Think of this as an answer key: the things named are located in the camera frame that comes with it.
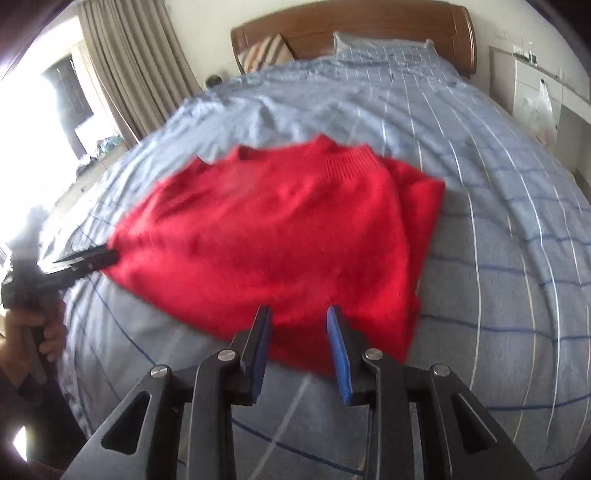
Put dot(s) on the white plastic bag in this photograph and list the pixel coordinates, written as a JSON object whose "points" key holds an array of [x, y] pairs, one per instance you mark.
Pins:
{"points": [[540, 115]]}

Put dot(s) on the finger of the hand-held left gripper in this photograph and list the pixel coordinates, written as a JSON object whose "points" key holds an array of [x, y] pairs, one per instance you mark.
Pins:
{"points": [[92, 265], [83, 254]]}

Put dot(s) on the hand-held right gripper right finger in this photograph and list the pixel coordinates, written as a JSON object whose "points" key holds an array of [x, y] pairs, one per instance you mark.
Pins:
{"points": [[339, 350]]}

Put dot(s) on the white desk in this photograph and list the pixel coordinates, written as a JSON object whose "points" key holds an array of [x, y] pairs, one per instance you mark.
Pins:
{"points": [[526, 78]]}

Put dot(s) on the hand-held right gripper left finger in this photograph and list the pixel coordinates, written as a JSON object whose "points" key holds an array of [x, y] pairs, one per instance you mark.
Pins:
{"points": [[262, 344]]}

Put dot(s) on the beige curtain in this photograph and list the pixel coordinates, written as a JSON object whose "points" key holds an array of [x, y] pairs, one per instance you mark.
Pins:
{"points": [[134, 60]]}

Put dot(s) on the wooden headboard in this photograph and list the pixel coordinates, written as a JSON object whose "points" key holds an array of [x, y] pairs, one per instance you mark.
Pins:
{"points": [[369, 23]]}

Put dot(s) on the person's left hand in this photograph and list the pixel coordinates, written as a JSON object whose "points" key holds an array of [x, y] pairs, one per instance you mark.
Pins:
{"points": [[16, 350]]}

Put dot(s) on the blue-grey checked blanket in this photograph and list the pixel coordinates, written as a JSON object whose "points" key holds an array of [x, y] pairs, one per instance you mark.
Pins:
{"points": [[485, 230]]}

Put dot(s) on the striped pillow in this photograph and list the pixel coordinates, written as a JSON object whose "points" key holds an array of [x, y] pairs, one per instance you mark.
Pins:
{"points": [[265, 53]]}

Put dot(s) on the blue checked pillow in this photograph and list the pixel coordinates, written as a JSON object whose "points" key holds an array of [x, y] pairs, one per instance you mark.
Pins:
{"points": [[378, 46]]}

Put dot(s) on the red knit sweater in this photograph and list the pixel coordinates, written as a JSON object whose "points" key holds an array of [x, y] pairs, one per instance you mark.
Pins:
{"points": [[277, 230]]}

